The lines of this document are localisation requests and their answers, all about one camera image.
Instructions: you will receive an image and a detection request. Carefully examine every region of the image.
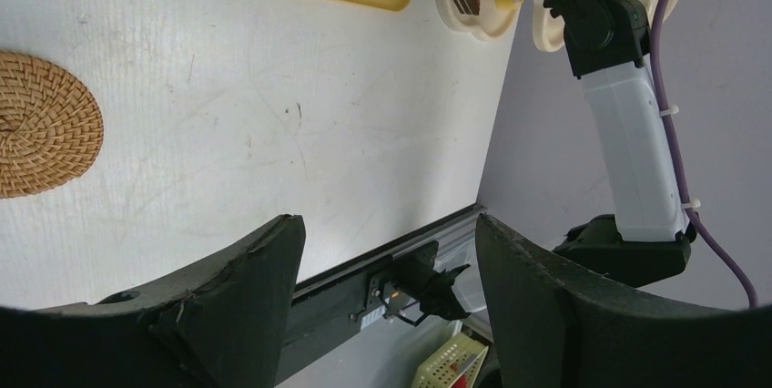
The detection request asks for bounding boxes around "cream perforated plastic basket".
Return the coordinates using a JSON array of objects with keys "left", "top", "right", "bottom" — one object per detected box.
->
[{"left": 411, "top": 332, "right": 489, "bottom": 388}]

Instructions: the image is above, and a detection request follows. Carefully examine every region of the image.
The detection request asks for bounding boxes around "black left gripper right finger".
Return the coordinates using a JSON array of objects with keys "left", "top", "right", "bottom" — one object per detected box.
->
[{"left": 475, "top": 214, "right": 771, "bottom": 387}]

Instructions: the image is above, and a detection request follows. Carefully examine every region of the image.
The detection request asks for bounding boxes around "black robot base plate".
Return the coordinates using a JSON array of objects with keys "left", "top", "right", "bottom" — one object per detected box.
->
[{"left": 276, "top": 205, "right": 484, "bottom": 383}]

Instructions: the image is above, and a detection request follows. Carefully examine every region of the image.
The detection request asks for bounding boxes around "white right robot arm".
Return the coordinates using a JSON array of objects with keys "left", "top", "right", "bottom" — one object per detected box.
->
[{"left": 543, "top": 0, "right": 696, "bottom": 288}]

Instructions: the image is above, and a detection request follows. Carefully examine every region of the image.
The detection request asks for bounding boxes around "light woven round coaster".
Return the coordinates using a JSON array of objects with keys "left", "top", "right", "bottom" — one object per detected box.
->
[{"left": 1, "top": 51, "right": 104, "bottom": 199}]

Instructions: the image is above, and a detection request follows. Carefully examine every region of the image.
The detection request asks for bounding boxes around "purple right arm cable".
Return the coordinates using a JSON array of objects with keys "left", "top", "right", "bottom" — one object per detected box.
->
[{"left": 648, "top": 0, "right": 759, "bottom": 310}]

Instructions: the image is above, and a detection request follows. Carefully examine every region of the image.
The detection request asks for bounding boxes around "right white slotted cable duct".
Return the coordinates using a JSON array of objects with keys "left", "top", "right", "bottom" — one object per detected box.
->
[{"left": 360, "top": 306, "right": 386, "bottom": 331}]

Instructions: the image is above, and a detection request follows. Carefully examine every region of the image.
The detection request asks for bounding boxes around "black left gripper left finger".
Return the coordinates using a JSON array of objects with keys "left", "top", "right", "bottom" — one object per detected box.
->
[{"left": 1, "top": 215, "right": 306, "bottom": 387}]

